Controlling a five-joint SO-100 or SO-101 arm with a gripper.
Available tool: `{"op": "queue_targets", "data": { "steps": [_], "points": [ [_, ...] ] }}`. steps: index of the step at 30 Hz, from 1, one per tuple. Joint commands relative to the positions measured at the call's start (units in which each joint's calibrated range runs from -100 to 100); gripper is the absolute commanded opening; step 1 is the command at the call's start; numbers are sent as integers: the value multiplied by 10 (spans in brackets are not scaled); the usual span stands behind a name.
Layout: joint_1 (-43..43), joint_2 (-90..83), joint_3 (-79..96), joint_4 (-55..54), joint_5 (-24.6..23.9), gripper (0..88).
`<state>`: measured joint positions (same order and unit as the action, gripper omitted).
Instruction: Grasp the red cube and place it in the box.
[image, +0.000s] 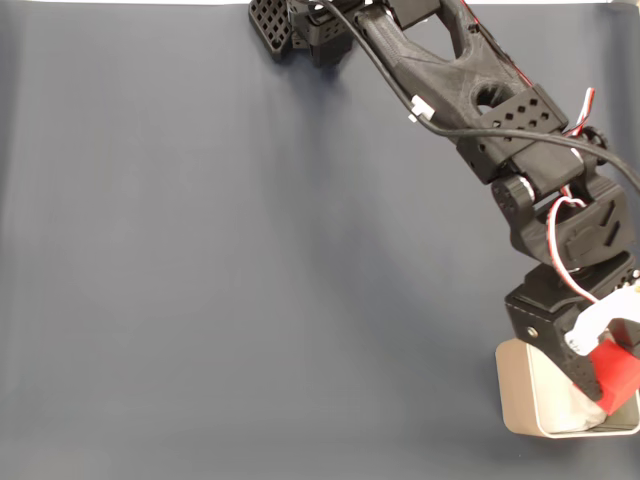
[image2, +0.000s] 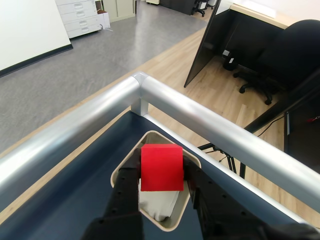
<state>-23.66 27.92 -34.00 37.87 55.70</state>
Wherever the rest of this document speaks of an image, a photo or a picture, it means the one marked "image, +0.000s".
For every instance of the red cube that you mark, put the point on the red cube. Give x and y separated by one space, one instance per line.
617 380

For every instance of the beige rounded box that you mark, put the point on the beige rounded box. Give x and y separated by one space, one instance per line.
515 395

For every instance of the white crumpled paper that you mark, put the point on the white crumpled paper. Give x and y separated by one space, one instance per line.
560 405

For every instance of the dark blue table mat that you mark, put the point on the dark blue table mat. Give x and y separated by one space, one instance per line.
200 250

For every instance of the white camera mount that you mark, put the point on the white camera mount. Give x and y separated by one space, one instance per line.
595 322

